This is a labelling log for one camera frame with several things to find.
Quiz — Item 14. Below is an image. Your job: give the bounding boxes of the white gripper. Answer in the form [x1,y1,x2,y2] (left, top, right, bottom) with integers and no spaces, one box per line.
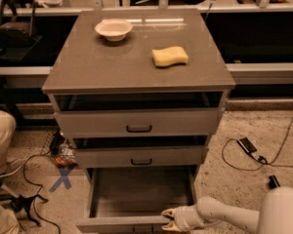
[161,206,205,232]

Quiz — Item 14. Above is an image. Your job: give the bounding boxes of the grey bottom drawer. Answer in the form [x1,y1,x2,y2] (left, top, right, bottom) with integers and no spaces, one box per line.
[76,166,196,234]

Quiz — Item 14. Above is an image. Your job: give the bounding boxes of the grey drawer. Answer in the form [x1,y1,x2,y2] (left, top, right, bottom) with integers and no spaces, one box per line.
[76,166,196,234]
[74,146,208,168]
[55,108,224,138]

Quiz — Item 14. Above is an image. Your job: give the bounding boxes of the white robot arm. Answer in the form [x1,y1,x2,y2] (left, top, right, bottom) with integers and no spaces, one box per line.
[162,187,293,234]

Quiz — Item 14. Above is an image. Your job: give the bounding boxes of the grey middle drawer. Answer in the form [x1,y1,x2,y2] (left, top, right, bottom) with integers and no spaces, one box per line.
[74,146,208,168]

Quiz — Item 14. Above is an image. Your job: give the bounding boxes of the grey top drawer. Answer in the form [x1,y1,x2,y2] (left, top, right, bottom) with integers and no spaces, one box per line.
[55,108,224,138]

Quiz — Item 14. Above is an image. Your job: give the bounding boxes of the grey drawer cabinet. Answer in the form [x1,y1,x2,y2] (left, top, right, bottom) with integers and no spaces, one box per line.
[41,8,236,193]

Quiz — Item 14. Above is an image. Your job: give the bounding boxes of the black power adapter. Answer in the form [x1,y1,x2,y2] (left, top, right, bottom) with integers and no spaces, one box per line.
[237,137,257,155]

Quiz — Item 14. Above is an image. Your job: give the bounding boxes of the black metal bar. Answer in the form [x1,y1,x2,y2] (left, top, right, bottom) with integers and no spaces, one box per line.
[269,175,280,189]

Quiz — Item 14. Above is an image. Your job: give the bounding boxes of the blue tape cross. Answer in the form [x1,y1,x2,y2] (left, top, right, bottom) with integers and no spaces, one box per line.
[49,167,72,192]

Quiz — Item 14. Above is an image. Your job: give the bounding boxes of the small items by cabinet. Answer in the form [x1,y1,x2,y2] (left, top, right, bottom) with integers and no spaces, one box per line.
[50,131,76,168]

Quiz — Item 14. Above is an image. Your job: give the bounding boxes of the yellow sponge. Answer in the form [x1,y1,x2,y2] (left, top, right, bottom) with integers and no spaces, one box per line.
[151,46,188,67]

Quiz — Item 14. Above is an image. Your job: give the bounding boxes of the person leg beige trousers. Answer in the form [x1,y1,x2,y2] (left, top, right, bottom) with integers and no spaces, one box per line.
[0,110,17,174]

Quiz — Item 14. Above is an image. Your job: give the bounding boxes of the white bowl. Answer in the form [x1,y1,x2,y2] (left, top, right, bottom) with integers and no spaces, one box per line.
[95,19,133,42]

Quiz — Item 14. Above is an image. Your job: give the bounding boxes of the black chair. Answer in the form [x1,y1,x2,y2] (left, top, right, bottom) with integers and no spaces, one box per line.
[0,0,41,60]

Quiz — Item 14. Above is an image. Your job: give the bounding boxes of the black cable on floor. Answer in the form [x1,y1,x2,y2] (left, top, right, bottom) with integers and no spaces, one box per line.
[222,104,293,173]

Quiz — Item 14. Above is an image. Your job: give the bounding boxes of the black floor cable left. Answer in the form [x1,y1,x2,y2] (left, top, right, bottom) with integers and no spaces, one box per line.
[22,153,63,234]

